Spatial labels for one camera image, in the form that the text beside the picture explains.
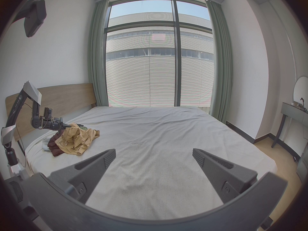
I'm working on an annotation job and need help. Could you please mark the brown shorts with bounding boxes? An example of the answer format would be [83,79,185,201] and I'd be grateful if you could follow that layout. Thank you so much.
[47,133,65,157]

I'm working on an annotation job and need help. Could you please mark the round mirror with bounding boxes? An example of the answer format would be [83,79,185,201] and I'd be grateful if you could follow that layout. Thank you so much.
[293,76,308,103]

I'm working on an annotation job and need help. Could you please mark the blue-green curtain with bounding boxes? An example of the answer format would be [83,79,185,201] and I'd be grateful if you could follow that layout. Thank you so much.
[206,0,232,125]
[87,0,111,108]

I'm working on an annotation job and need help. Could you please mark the tan shorts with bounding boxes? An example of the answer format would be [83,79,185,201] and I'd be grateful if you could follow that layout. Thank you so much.
[55,123,100,155]

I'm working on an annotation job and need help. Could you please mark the grey console table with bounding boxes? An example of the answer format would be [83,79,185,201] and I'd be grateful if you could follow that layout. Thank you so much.
[271,101,308,158]

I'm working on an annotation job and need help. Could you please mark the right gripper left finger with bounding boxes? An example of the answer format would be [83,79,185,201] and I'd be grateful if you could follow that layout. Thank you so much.
[49,149,116,204]

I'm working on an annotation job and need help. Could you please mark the window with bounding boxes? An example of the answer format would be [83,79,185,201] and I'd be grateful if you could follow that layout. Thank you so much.
[105,0,214,108]

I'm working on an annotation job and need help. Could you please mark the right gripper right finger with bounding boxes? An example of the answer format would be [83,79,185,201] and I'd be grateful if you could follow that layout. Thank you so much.
[192,148,258,204]

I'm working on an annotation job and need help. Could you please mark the bed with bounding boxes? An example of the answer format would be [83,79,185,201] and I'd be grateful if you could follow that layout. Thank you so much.
[5,83,278,219]

